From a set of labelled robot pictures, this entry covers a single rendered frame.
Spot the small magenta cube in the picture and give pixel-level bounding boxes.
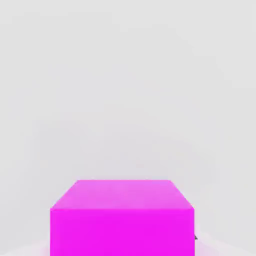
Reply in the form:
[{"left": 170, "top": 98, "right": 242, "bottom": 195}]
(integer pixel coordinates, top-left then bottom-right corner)
[{"left": 49, "top": 179, "right": 196, "bottom": 256}]

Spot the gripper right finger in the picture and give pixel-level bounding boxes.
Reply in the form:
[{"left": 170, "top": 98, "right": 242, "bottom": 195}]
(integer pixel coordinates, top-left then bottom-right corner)
[{"left": 193, "top": 234, "right": 239, "bottom": 256}]

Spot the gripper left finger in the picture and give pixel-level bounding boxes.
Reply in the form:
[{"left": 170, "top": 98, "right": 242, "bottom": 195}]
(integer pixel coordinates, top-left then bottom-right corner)
[{"left": 11, "top": 240, "right": 51, "bottom": 256}]

